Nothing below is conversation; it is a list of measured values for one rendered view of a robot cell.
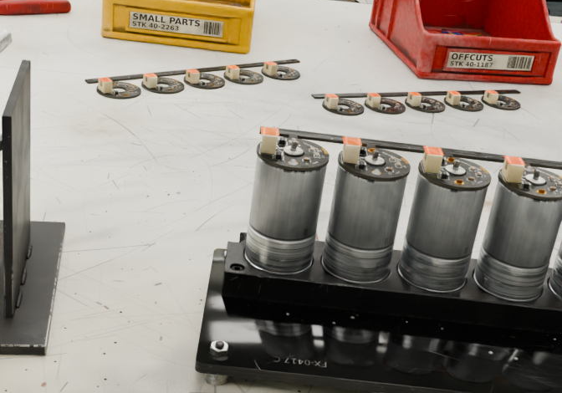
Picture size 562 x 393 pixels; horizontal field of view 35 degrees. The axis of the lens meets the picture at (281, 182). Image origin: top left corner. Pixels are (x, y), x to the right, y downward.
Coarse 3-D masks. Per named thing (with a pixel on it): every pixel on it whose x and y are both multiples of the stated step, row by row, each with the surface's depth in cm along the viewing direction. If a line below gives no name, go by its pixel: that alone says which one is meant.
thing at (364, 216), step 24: (336, 192) 31; (360, 192) 30; (384, 192) 30; (336, 216) 31; (360, 216) 30; (384, 216) 30; (336, 240) 31; (360, 240) 31; (384, 240) 31; (336, 264) 31; (360, 264) 31; (384, 264) 31
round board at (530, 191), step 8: (536, 168) 32; (544, 176) 31; (552, 176) 31; (560, 176) 31; (504, 184) 30; (512, 184) 30; (520, 184) 30; (528, 184) 30; (552, 184) 31; (560, 184) 31; (520, 192) 30; (528, 192) 30; (536, 192) 30; (552, 192) 30; (560, 192) 30; (552, 200) 30
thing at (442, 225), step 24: (432, 192) 30; (456, 192) 30; (480, 192) 30; (432, 216) 30; (456, 216) 30; (480, 216) 31; (408, 240) 32; (432, 240) 31; (456, 240) 31; (408, 264) 32; (432, 264) 31; (456, 264) 31; (432, 288) 31; (456, 288) 32
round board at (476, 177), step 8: (464, 160) 32; (464, 168) 31; (472, 168) 31; (480, 168) 31; (424, 176) 30; (432, 176) 30; (440, 176) 30; (448, 176) 30; (456, 176) 30; (464, 176) 30; (472, 176) 31; (480, 176) 31; (488, 176) 31; (440, 184) 30; (448, 184) 30; (456, 184) 30; (464, 184) 30; (472, 184) 30; (480, 184) 30; (488, 184) 30
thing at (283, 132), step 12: (288, 132) 32; (300, 132) 32; (312, 132) 32; (372, 144) 32; (384, 144) 32; (396, 144) 32; (408, 144) 32; (456, 156) 32; (468, 156) 32; (480, 156) 32; (492, 156) 32; (552, 168) 32
